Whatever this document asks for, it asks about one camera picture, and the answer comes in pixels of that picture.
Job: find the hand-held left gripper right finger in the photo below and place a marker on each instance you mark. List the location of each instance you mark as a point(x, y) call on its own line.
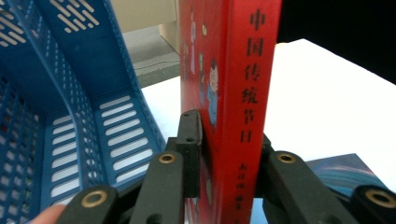
point(265, 146)

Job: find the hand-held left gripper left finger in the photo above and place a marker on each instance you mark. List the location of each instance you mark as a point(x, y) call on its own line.
point(190, 149)

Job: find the red book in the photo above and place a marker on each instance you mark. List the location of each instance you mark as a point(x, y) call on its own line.
point(236, 77)

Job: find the blue illustrated book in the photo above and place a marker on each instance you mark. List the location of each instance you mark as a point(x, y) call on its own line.
point(339, 174)

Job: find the blue plastic file rack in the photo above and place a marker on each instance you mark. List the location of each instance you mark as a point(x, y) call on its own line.
point(74, 93)

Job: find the black curtain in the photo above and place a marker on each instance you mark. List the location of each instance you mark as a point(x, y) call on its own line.
point(342, 31)

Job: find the beige wooden desk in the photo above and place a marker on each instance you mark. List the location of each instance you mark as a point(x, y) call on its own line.
point(140, 12)

